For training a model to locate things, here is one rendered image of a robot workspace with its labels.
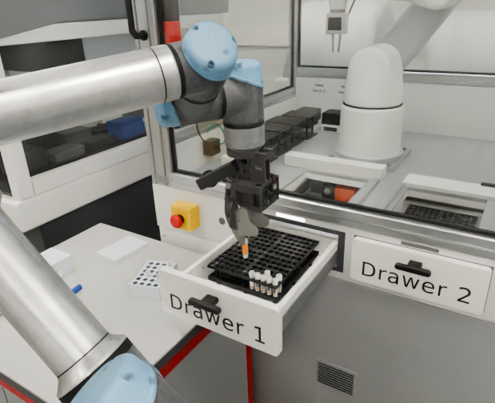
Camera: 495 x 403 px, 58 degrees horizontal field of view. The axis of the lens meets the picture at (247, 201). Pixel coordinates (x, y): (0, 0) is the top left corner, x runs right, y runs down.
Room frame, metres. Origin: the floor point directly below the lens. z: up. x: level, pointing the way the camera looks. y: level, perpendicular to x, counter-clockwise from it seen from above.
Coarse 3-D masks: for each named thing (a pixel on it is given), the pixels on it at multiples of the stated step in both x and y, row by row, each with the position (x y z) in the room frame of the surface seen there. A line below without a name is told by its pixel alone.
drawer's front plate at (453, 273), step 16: (368, 240) 0.90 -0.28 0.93; (352, 256) 0.91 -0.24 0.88; (368, 256) 0.89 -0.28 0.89; (384, 256) 0.87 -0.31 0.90; (400, 256) 0.85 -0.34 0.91; (416, 256) 0.83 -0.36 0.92; (432, 256) 0.82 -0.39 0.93; (352, 272) 0.90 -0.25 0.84; (368, 272) 0.88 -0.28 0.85; (384, 272) 0.86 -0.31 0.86; (400, 272) 0.85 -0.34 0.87; (432, 272) 0.81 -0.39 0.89; (448, 272) 0.79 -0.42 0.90; (464, 272) 0.78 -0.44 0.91; (480, 272) 0.76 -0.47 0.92; (400, 288) 0.84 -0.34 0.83; (416, 288) 0.82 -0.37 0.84; (448, 288) 0.79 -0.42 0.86; (480, 288) 0.76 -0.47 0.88; (448, 304) 0.79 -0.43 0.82; (464, 304) 0.77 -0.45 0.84; (480, 304) 0.76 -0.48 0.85
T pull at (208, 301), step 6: (192, 300) 0.71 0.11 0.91; (198, 300) 0.71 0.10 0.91; (204, 300) 0.71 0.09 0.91; (210, 300) 0.71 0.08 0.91; (216, 300) 0.71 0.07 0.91; (198, 306) 0.70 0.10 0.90; (204, 306) 0.70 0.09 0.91; (210, 306) 0.69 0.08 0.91; (216, 306) 0.69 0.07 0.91; (210, 312) 0.69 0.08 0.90; (216, 312) 0.68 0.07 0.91
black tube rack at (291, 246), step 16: (256, 240) 0.97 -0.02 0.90; (272, 240) 0.96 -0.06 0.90; (288, 240) 0.96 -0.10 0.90; (224, 256) 0.90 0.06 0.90; (240, 256) 0.89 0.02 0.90; (256, 256) 0.89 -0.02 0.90; (272, 256) 0.89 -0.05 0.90; (288, 256) 0.89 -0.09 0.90; (304, 256) 0.89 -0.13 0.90; (256, 272) 0.83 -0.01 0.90; (272, 272) 0.83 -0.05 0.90; (288, 272) 0.83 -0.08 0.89; (240, 288) 0.81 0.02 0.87; (288, 288) 0.81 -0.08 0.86
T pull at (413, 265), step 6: (396, 264) 0.82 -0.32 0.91; (402, 264) 0.82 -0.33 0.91; (408, 264) 0.82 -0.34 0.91; (414, 264) 0.82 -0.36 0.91; (420, 264) 0.81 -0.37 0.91; (402, 270) 0.81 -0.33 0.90; (408, 270) 0.80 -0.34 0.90; (414, 270) 0.80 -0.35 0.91; (420, 270) 0.79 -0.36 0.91; (426, 270) 0.79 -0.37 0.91; (426, 276) 0.78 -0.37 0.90
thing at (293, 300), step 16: (272, 224) 1.06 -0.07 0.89; (304, 240) 1.01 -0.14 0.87; (320, 240) 0.99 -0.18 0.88; (336, 240) 0.96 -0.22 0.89; (208, 256) 0.91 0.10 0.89; (320, 256) 0.89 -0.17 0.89; (336, 256) 0.94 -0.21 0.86; (192, 272) 0.85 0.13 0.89; (208, 272) 0.90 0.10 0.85; (304, 272) 0.91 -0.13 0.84; (320, 272) 0.86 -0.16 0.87; (304, 288) 0.79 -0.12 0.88; (288, 304) 0.73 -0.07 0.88; (288, 320) 0.72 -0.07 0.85
